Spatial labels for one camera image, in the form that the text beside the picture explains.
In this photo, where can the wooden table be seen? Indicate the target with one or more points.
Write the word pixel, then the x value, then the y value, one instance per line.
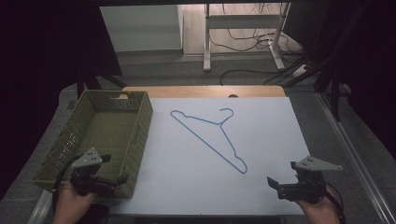
pixel 199 91

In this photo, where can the person's right hand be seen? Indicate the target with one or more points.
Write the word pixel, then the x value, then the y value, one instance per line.
pixel 320 212

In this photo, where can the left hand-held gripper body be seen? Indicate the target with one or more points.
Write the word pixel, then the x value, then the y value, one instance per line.
pixel 84 174

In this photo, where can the grey metal floor rail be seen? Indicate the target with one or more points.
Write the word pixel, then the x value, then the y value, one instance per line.
pixel 358 155

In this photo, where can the person's left hand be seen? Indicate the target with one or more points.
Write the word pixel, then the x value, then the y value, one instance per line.
pixel 72 208

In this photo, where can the black metal stand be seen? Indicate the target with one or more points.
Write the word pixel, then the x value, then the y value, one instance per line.
pixel 334 93

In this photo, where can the white power strip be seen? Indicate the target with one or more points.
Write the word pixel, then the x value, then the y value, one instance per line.
pixel 300 70

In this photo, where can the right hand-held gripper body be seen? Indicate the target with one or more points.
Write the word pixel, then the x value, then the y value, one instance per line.
pixel 306 188

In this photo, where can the white sheet mat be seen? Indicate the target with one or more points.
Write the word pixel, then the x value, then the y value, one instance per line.
pixel 193 183

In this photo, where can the white metal desk frame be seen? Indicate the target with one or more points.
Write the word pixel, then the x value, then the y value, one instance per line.
pixel 243 21

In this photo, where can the white wall panel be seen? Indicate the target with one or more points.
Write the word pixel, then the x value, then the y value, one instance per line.
pixel 140 28

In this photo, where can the olive green woven basket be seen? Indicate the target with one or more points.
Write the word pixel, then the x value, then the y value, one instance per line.
pixel 106 133

